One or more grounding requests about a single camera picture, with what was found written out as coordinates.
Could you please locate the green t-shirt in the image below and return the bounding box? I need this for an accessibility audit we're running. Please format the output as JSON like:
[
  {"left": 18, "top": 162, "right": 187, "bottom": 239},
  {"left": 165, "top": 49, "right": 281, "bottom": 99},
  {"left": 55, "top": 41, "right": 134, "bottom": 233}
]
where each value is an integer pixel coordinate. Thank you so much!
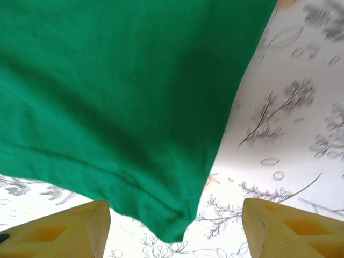
[{"left": 0, "top": 0, "right": 278, "bottom": 244}]

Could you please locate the floral table cover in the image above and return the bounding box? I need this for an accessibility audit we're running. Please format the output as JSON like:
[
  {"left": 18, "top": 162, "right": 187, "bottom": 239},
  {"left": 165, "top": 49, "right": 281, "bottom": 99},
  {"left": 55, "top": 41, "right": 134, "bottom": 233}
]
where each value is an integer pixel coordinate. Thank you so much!
[{"left": 0, "top": 0, "right": 344, "bottom": 258}]

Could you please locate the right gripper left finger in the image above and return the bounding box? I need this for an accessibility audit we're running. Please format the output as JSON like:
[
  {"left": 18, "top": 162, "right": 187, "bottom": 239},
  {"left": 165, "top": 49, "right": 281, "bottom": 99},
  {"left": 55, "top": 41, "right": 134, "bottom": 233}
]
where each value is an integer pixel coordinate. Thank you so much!
[{"left": 0, "top": 200, "right": 111, "bottom": 258}]

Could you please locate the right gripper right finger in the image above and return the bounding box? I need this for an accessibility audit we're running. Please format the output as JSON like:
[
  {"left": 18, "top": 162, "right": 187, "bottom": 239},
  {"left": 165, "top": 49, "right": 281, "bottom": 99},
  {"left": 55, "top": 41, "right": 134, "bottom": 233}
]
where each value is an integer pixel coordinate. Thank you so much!
[{"left": 243, "top": 198, "right": 344, "bottom": 258}]

